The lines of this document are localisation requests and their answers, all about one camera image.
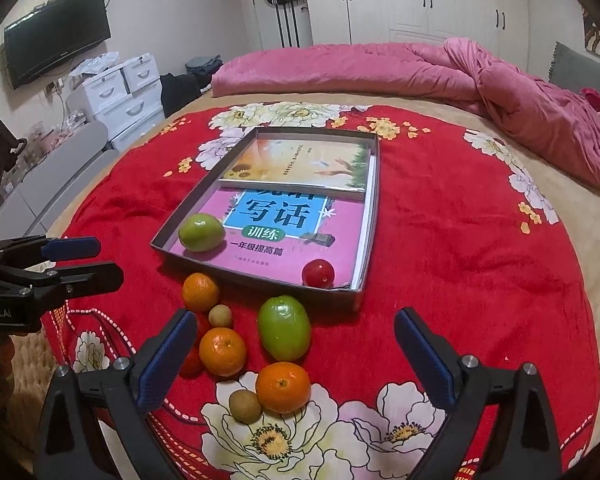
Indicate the orange tangerine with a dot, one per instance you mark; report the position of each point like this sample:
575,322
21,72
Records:
282,386
222,351
200,291

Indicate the grey cardboard box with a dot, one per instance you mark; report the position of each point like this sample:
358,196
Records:
280,281

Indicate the white plastic bag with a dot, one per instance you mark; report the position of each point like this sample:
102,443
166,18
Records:
95,64

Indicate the small white drawer box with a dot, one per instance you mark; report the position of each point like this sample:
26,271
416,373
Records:
141,72
105,89

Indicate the white wardrobe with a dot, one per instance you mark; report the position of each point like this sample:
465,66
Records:
380,0

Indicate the green mango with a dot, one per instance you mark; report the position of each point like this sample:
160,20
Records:
202,232
284,327

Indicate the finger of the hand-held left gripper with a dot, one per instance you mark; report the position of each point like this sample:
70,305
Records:
75,246
95,277

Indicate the grey pillow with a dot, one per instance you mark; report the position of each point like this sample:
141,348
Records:
580,70

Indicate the small tan longan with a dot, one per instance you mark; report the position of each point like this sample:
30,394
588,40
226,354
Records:
220,316

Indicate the large white drawer cabinet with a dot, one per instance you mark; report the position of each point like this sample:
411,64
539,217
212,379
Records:
132,120

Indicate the pink duvet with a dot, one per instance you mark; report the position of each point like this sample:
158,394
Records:
355,70

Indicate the pink and blue book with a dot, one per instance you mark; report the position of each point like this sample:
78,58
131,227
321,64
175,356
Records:
340,240

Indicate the dark grey basket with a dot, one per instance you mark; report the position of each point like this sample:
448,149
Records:
202,66

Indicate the yellow book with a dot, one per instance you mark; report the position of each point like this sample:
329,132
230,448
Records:
290,160

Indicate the brown kiwi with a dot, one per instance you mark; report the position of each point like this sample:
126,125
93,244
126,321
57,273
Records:
245,406

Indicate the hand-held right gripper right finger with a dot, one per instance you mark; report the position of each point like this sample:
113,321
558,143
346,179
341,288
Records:
425,355

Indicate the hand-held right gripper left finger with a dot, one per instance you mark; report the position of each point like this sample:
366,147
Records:
165,360

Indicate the red floral blanket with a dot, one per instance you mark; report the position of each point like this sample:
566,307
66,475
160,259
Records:
455,260

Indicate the black wall television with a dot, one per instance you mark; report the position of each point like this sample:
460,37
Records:
55,40

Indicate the red tomato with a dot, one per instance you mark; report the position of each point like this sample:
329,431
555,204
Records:
192,364
318,273

